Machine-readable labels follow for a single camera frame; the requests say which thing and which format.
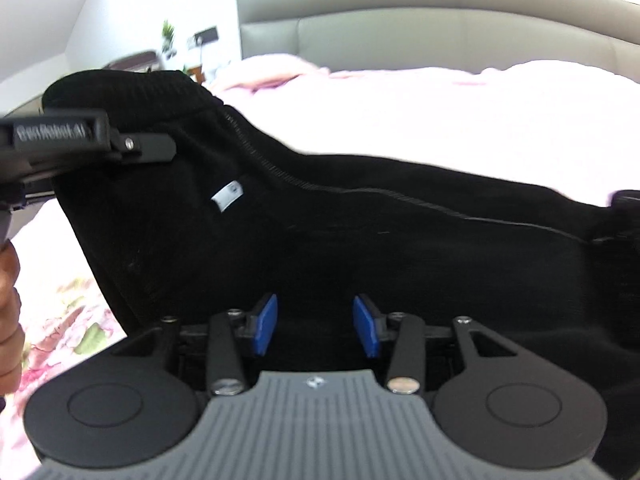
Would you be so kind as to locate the pink floral duvet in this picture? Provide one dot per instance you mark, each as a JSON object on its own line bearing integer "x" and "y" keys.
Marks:
{"x": 491, "y": 408}

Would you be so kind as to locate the black wall socket panel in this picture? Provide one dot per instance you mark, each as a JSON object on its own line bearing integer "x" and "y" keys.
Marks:
{"x": 206, "y": 36}

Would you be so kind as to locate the small green potted plant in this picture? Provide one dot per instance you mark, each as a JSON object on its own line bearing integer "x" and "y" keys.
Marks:
{"x": 168, "y": 34}

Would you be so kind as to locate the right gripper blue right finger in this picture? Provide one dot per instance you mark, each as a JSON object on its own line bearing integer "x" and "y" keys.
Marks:
{"x": 394, "y": 343}

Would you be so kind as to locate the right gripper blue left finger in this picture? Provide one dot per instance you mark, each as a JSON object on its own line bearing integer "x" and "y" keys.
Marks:
{"x": 237, "y": 341}

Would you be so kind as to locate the dark suitcase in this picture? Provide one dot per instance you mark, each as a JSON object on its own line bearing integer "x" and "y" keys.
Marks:
{"x": 140, "y": 62}

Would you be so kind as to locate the wooden left nightstand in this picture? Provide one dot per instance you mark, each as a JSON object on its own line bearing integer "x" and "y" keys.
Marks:
{"x": 195, "y": 73}

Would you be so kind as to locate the black velvet pants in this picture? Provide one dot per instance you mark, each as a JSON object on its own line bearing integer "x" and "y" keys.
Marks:
{"x": 236, "y": 214}

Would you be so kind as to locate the person left hand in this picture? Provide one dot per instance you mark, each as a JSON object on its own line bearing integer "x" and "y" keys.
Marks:
{"x": 11, "y": 333}

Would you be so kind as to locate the grey upholstered headboard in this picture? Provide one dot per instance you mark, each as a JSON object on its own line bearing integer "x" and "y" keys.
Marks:
{"x": 470, "y": 35}

